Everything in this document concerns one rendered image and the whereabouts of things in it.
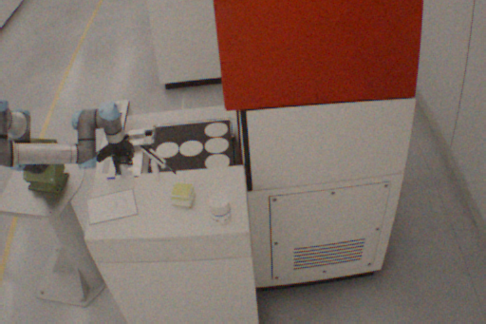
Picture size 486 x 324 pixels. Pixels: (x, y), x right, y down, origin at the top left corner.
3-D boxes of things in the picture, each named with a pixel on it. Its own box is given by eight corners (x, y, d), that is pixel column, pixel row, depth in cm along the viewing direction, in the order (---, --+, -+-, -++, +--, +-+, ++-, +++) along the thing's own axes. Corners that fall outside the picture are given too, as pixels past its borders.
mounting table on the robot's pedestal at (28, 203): (4, 227, 218) (-6, 209, 210) (31, 168, 252) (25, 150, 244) (76, 237, 213) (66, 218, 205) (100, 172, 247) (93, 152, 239)
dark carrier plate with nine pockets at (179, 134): (230, 120, 237) (230, 119, 237) (233, 172, 211) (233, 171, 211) (156, 127, 237) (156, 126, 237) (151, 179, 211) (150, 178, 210)
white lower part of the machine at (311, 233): (353, 181, 328) (362, 73, 276) (379, 277, 264) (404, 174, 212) (246, 192, 328) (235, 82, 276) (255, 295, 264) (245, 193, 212)
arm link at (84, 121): (70, 139, 175) (96, 138, 175) (70, 108, 176) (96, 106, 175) (77, 140, 183) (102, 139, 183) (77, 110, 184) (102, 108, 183)
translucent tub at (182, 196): (196, 196, 192) (194, 182, 187) (191, 210, 186) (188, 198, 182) (177, 194, 193) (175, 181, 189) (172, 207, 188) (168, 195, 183)
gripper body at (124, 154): (133, 166, 191) (127, 143, 183) (113, 168, 191) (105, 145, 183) (135, 153, 196) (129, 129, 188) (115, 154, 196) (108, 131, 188)
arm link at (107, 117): (98, 99, 178) (119, 98, 178) (104, 122, 186) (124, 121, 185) (93, 113, 172) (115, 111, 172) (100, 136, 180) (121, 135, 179)
